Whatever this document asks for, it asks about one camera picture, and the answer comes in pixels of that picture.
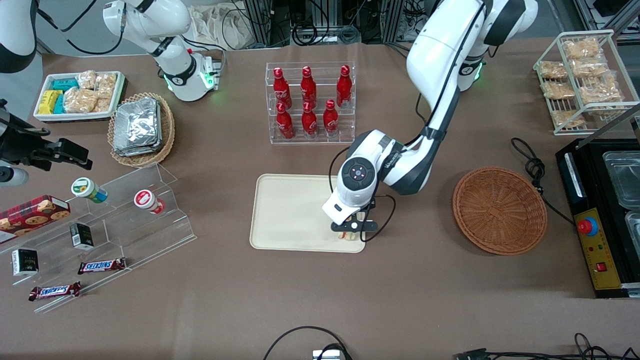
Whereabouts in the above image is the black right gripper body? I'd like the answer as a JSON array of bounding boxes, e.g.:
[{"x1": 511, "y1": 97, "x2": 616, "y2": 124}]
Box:
[{"x1": 0, "y1": 100, "x2": 63, "y2": 172}]

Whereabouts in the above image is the white rectangular snack tray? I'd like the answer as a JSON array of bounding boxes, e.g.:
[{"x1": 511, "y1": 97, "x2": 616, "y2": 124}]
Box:
[{"x1": 33, "y1": 71, "x2": 126, "y2": 123}]

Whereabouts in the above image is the cream plastic tray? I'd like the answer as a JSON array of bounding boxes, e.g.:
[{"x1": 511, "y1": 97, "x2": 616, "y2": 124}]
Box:
[{"x1": 249, "y1": 173, "x2": 367, "y2": 254}]

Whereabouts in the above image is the light wicker basket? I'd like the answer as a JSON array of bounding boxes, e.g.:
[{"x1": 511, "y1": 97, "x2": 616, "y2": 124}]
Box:
[{"x1": 107, "y1": 92, "x2": 176, "y2": 168}]

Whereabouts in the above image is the brown wicker basket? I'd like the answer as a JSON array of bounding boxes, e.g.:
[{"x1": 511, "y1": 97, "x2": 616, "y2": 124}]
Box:
[{"x1": 452, "y1": 166, "x2": 548, "y2": 256}]

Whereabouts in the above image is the green lid sunflower cup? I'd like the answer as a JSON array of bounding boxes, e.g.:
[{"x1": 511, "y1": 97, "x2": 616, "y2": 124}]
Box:
[{"x1": 71, "y1": 177, "x2": 108, "y2": 204}]

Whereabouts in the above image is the yellow snack packet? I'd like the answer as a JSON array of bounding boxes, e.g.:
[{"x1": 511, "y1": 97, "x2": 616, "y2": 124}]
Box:
[{"x1": 37, "y1": 90, "x2": 63, "y2": 115}]

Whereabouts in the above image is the foil wrapped pack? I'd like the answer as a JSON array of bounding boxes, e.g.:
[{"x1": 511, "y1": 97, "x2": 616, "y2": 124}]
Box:
[
  {"x1": 113, "y1": 140, "x2": 164, "y2": 158},
  {"x1": 114, "y1": 98, "x2": 160, "y2": 151}
]

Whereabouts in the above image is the red plaid cookie box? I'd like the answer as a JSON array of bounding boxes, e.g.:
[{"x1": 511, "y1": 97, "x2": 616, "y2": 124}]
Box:
[{"x1": 0, "y1": 195, "x2": 71, "y2": 244}]

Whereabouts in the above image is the clear acrylic bottle rack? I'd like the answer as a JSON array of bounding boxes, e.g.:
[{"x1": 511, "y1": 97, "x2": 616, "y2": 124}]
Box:
[{"x1": 265, "y1": 61, "x2": 357, "y2": 146}]

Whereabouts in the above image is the small black carton box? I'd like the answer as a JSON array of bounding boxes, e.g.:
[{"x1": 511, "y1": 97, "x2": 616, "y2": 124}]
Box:
[
  {"x1": 69, "y1": 222, "x2": 95, "y2": 251},
  {"x1": 11, "y1": 248, "x2": 39, "y2": 277}
]

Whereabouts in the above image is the red lid yogurt cup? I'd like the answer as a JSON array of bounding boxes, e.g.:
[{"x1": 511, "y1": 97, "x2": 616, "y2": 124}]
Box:
[{"x1": 133, "y1": 189, "x2": 166, "y2": 216}]

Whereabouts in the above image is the red cola bottle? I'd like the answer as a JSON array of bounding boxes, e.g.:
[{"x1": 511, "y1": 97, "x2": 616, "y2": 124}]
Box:
[
  {"x1": 300, "y1": 66, "x2": 317, "y2": 107},
  {"x1": 301, "y1": 100, "x2": 318, "y2": 138},
  {"x1": 336, "y1": 65, "x2": 352, "y2": 108},
  {"x1": 273, "y1": 67, "x2": 292, "y2": 108},
  {"x1": 276, "y1": 102, "x2": 295, "y2": 140},
  {"x1": 323, "y1": 99, "x2": 339, "y2": 135}
]

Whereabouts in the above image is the clear acrylic stepped display stand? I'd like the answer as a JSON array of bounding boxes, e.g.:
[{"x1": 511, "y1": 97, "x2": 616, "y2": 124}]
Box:
[{"x1": 0, "y1": 162, "x2": 197, "y2": 314}]

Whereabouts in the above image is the Snickers chocolate bar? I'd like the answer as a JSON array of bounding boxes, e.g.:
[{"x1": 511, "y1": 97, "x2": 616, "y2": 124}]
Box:
[
  {"x1": 77, "y1": 257, "x2": 127, "y2": 275},
  {"x1": 28, "y1": 281, "x2": 82, "y2": 302}
]

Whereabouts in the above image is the white cloth bag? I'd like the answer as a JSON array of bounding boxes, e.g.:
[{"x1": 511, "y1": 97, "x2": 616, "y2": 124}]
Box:
[{"x1": 189, "y1": 5, "x2": 251, "y2": 51}]

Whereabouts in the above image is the red emergency stop button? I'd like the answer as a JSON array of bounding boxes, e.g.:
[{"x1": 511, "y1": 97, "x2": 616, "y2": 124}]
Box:
[{"x1": 577, "y1": 216, "x2": 599, "y2": 237}]

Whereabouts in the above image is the clear fried snack bag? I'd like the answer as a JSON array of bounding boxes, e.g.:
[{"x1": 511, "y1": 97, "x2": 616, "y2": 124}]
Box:
[
  {"x1": 572, "y1": 59, "x2": 608, "y2": 78},
  {"x1": 540, "y1": 61, "x2": 568, "y2": 81},
  {"x1": 542, "y1": 81, "x2": 576, "y2": 100},
  {"x1": 551, "y1": 110, "x2": 586, "y2": 129},
  {"x1": 562, "y1": 37, "x2": 601, "y2": 61},
  {"x1": 580, "y1": 75, "x2": 625, "y2": 106}
]

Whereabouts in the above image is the black machine with trays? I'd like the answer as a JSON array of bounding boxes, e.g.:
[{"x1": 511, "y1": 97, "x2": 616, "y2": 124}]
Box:
[{"x1": 556, "y1": 137, "x2": 640, "y2": 299}]

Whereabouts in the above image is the yellow control panel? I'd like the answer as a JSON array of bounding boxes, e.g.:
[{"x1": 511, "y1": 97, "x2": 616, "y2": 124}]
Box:
[{"x1": 573, "y1": 207, "x2": 623, "y2": 291}]

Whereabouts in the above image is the clear plastic container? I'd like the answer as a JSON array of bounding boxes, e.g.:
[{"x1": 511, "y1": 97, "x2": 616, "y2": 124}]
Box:
[
  {"x1": 625, "y1": 210, "x2": 640, "y2": 251},
  {"x1": 602, "y1": 151, "x2": 640, "y2": 208}
]

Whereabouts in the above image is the grey metal bar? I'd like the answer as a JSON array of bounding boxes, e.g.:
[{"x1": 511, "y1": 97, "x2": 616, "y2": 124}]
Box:
[{"x1": 582, "y1": 102, "x2": 640, "y2": 151}]

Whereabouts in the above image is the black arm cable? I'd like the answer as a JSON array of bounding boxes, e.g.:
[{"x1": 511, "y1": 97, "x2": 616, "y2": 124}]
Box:
[
  {"x1": 327, "y1": 0, "x2": 493, "y2": 243},
  {"x1": 36, "y1": 0, "x2": 126, "y2": 57}
]

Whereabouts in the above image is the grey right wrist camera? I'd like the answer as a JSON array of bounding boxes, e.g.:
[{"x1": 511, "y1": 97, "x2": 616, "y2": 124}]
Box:
[{"x1": 0, "y1": 166, "x2": 29, "y2": 187}]

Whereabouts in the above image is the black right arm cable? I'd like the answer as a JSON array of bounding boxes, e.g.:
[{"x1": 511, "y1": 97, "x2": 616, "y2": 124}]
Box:
[{"x1": 36, "y1": 0, "x2": 126, "y2": 57}]

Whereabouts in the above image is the black looped cable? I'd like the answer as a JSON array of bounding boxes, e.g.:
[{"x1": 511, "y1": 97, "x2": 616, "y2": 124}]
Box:
[{"x1": 262, "y1": 326, "x2": 353, "y2": 360}]

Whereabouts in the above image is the coiled black background cable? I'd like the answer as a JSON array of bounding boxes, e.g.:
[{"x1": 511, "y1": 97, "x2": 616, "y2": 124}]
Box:
[{"x1": 292, "y1": 17, "x2": 362, "y2": 47}]

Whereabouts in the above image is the black power cable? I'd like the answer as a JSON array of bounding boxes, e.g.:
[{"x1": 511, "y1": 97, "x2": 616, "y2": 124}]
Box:
[{"x1": 511, "y1": 137, "x2": 576, "y2": 226}]

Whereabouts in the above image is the black cable with plug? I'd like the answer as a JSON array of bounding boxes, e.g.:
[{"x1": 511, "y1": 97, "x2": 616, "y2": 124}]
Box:
[{"x1": 452, "y1": 332, "x2": 640, "y2": 360}]

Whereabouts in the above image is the aluminium frame post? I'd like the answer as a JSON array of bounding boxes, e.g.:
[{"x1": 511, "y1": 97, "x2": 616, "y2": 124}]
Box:
[
  {"x1": 245, "y1": 0, "x2": 292, "y2": 49},
  {"x1": 380, "y1": 0, "x2": 417, "y2": 44}
]

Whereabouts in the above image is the white wire rack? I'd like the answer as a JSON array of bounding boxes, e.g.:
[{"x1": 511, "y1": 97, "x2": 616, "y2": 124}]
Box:
[{"x1": 533, "y1": 30, "x2": 640, "y2": 137}]

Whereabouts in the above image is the aluminium frame profile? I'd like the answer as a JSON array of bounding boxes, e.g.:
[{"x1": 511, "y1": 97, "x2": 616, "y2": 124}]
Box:
[{"x1": 574, "y1": 0, "x2": 640, "y2": 37}]

